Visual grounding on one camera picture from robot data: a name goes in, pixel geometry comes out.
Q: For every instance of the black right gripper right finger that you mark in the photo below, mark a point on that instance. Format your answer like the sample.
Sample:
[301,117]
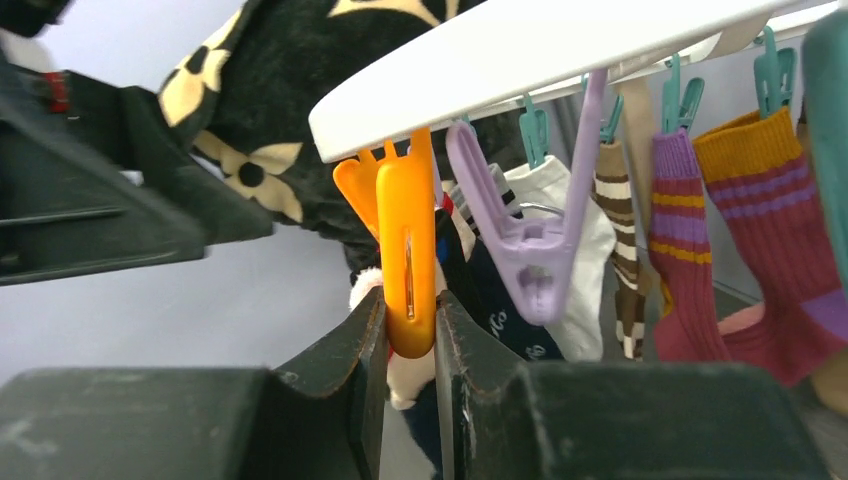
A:
[502,417]

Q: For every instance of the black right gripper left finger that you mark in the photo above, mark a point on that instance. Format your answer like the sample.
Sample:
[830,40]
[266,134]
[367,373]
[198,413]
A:
[318,416]

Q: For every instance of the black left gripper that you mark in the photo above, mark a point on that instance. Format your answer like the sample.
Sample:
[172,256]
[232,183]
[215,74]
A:
[92,181]

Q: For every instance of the navy sock with white script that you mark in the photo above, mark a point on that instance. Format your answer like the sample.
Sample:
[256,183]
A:
[503,322]

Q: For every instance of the orange clothespin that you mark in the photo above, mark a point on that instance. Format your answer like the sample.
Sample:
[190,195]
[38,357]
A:
[394,198]

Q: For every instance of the white clip hanger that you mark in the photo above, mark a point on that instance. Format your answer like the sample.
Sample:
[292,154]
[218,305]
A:
[483,61]

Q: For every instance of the navy black white sock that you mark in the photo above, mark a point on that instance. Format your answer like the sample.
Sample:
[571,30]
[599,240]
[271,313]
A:
[467,266]

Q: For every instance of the lilac clothespin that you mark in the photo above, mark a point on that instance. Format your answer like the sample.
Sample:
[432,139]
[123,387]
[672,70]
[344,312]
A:
[534,256]

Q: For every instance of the black floral blanket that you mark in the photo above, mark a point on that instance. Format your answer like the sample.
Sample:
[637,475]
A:
[243,98]

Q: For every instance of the brown white striped hanging sock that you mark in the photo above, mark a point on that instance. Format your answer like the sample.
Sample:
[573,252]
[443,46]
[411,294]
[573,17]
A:
[612,193]

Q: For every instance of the maroon purple striped sock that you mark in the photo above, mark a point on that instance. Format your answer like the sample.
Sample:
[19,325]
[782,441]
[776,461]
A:
[754,171]

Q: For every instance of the teal clothespin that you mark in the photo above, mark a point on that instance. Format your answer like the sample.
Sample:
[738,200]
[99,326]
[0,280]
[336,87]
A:
[534,129]

